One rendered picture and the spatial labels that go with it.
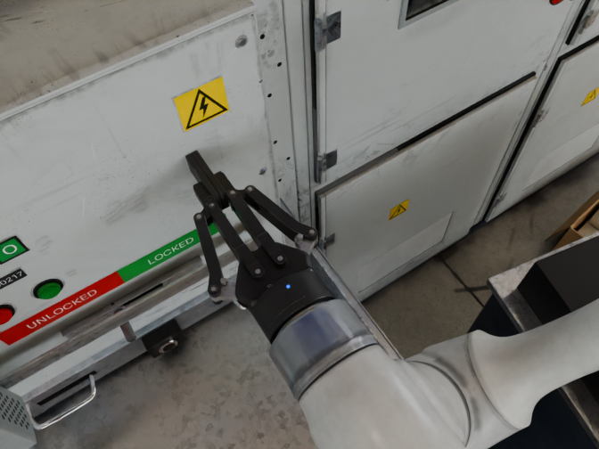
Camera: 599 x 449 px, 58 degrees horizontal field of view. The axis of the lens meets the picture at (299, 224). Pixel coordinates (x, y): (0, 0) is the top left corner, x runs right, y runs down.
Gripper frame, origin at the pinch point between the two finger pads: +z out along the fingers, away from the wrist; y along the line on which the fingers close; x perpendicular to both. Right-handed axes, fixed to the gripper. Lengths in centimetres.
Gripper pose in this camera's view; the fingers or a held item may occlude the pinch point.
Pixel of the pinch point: (207, 181)
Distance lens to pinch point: 61.6
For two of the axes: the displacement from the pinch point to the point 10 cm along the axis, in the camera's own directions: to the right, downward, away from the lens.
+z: -5.4, -7.1, 4.6
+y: 8.4, -4.8, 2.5
